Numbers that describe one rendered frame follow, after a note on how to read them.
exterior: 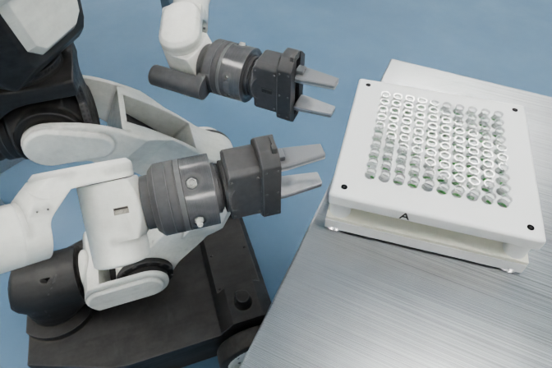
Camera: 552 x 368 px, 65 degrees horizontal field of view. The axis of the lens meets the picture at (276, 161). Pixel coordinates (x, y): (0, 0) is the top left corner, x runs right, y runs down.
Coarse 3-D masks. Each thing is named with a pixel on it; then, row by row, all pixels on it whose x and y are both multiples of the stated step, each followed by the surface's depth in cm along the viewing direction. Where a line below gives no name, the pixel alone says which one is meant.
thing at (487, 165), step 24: (408, 120) 60; (432, 120) 60; (456, 120) 60; (480, 120) 60; (384, 144) 57; (432, 144) 58; (456, 144) 57; (384, 168) 54; (432, 168) 55; (456, 168) 55
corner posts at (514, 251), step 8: (336, 208) 54; (344, 208) 54; (336, 216) 55; (344, 216) 55; (504, 248) 52; (512, 248) 51; (520, 248) 50; (528, 248) 50; (512, 256) 51; (520, 256) 51
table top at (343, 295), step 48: (480, 96) 76; (528, 96) 76; (336, 240) 56; (288, 288) 51; (336, 288) 51; (384, 288) 51; (432, 288) 51; (480, 288) 51; (528, 288) 51; (288, 336) 48; (336, 336) 48; (384, 336) 48; (432, 336) 48; (480, 336) 48; (528, 336) 48
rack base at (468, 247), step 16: (336, 224) 56; (352, 224) 55; (368, 224) 55; (384, 224) 55; (400, 224) 55; (416, 224) 55; (384, 240) 56; (400, 240) 55; (416, 240) 54; (432, 240) 53; (448, 240) 53; (464, 240) 53; (480, 240) 53; (464, 256) 53; (480, 256) 52; (496, 256) 52
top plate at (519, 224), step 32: (416, 96) 65; (448, 96) 65; (352, 128) 60; (384, 128) 60; (512, 128) 60; (352, 160) 56; (448, 160) 56; (480, 160) 56; (512, 160) 56; (352, 192) 52; (384, 192) 52; (416, 192) 52; (448, 192) 52; (512, 192) 52; (448, 224) 50; (480, 224) 49; (512, 224) 49
